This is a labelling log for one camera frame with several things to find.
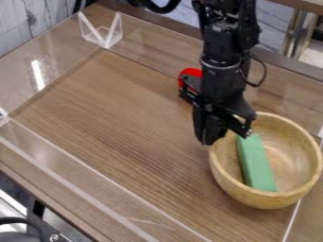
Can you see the green rectangular block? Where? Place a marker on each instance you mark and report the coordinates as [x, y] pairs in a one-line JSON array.
[[255, 165]]

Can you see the clear acrylic tray wall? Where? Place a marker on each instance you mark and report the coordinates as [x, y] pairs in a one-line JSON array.
[[106, 210]]

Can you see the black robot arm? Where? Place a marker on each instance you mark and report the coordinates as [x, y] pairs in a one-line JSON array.
[[230, 33]]

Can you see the wooden bowl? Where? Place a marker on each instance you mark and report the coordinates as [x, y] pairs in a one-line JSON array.
[[295, 160]]

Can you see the red plush strawberry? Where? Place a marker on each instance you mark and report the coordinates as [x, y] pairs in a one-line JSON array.
[[190, 78]]

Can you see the black table frame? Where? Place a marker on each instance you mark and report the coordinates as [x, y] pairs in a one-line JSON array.
[[26, 226]]

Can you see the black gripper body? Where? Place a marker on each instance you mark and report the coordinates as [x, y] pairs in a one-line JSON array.
[[221, 95]]

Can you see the clear acrylic corner bracket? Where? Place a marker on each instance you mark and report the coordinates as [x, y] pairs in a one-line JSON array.
[[102, 36]]

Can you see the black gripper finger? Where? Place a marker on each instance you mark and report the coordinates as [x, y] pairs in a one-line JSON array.
[[219, 129], [206, 124]]

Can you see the metal leg in background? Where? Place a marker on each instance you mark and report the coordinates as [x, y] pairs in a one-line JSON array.
[[301, 29]]

